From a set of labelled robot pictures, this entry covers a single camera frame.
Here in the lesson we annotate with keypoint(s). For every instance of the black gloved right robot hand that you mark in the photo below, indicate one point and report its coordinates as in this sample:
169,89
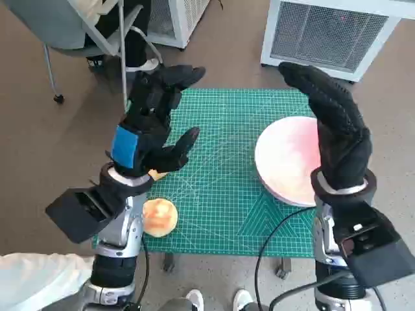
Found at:
340,129

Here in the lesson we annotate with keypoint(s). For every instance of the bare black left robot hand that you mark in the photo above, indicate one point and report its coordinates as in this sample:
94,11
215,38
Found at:
146,136

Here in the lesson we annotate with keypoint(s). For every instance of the toy toast slice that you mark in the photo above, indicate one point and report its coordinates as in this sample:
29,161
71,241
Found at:
159,175

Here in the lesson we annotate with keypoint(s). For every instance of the pink bowl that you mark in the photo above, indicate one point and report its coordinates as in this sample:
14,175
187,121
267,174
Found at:
285,162

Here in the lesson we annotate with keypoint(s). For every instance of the round toy bread bun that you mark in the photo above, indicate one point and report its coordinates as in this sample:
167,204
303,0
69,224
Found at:
160,218

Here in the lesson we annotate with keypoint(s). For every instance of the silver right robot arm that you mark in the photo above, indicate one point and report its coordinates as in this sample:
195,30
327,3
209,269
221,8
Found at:
324,226

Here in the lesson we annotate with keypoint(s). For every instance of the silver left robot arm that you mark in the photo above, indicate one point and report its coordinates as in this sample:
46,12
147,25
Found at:
129,226

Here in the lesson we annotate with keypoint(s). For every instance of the green cutting mat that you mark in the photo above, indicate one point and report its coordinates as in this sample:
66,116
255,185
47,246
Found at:
220,145

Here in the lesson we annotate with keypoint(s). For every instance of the person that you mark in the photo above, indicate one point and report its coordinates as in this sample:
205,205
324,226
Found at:
241,299
32,282
133,42

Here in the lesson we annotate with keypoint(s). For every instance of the large white mesh cabinet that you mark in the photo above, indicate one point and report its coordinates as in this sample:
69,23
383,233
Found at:
324,32

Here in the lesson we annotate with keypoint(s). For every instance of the small white mesh cabinet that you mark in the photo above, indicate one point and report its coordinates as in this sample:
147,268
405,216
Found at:
175,19

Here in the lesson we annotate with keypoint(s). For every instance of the black table caster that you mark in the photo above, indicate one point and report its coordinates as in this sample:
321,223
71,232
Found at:
282,269
168,264

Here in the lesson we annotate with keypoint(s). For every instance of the grey office chair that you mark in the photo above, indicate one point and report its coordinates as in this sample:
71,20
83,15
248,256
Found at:
65,26

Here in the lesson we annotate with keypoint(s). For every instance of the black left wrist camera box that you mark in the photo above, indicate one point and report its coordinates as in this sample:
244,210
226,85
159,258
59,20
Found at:
78,214

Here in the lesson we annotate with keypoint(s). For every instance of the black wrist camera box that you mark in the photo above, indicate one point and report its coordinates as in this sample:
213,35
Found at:
379,252
78,214

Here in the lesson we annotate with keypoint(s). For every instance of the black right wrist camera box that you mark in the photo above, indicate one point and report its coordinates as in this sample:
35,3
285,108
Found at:
379,252

